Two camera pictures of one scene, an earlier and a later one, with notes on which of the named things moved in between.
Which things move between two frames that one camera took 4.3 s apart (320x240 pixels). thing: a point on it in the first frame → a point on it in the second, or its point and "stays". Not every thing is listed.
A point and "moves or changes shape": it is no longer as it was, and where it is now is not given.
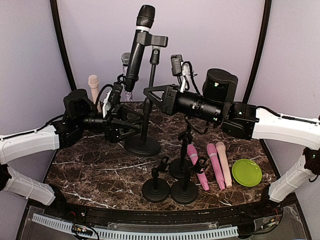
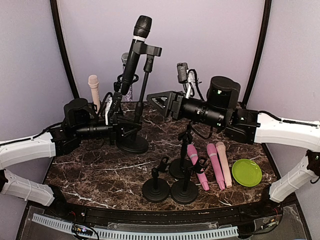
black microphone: x=145 y=16 moves or changes shape
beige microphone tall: x=221 y=149 stays
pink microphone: x=201 y=175 stays
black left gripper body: x=114 y=112 stays
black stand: x=144 y=147 → x=139 y=144
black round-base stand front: x=184 y=192 stays
